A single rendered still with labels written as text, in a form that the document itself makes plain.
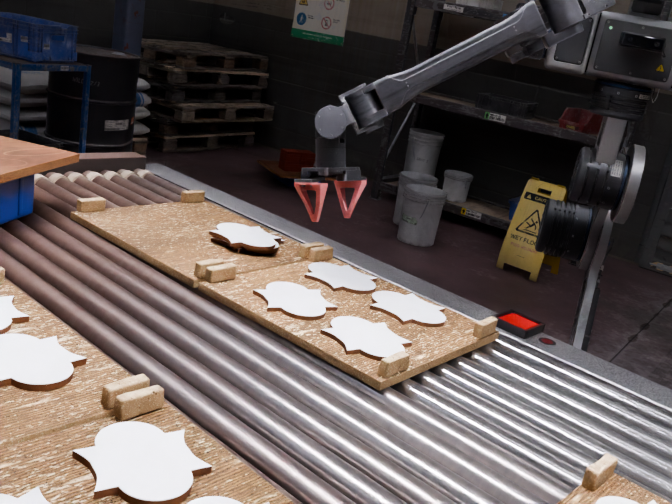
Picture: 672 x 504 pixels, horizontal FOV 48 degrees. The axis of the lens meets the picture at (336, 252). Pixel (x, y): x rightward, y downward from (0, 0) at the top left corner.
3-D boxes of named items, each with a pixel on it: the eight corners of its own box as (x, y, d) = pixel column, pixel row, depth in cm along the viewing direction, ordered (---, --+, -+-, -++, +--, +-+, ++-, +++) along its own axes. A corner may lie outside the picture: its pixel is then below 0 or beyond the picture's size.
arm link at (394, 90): (582, 31, 134) (557, -26, 133) (586, 29, 128) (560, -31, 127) (367, 137, 145) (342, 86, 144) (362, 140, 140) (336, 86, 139)
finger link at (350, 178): (367, 218, 147) (367, 169, 146) (345, 220, 142) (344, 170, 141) (340, 216, 152) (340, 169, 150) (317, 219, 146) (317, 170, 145)
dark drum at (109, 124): (94, 165, 570) (103, 45, 543) (147, 185, 540) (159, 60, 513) (23, 170, 522) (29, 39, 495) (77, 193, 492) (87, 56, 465)
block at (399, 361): (399, 364, 114) (403, 348, 113) (409, 369, 113) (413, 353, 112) (375, 374, 109) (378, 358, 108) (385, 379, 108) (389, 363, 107)
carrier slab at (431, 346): (328, 262, 158) (329, 255, 158) (498, 339, 134) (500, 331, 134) (197, 290, 132) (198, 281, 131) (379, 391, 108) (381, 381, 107)
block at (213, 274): (229, 275, 137) (231, 261, 136) (236, 279, 136) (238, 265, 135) (203, 281, 132) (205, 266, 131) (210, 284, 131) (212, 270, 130)
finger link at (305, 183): (345, 220, 142) (345, 170, 141) (321, 223, 136) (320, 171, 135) (318, 219, 146) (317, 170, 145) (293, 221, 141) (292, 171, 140)
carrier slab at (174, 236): (202, 205, 183) (203, 199, 182) (325, 262, 158) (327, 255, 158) (69, 218, 157) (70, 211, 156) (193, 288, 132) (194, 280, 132)
